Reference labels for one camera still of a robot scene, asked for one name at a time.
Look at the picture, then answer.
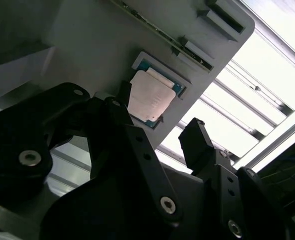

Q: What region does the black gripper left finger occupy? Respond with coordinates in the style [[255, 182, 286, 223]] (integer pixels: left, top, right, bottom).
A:
[[0, 80, 184, 240]]

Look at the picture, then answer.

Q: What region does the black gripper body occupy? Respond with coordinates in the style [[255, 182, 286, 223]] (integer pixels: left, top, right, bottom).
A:
[[38, 164, 208, 240]]

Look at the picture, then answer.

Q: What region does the silver CPU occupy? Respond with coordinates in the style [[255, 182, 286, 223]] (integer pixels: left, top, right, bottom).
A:
[[126, 59, 186, 125]]

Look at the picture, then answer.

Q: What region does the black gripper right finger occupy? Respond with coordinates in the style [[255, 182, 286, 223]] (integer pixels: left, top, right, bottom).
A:
[[178, 117, 295, 240]]

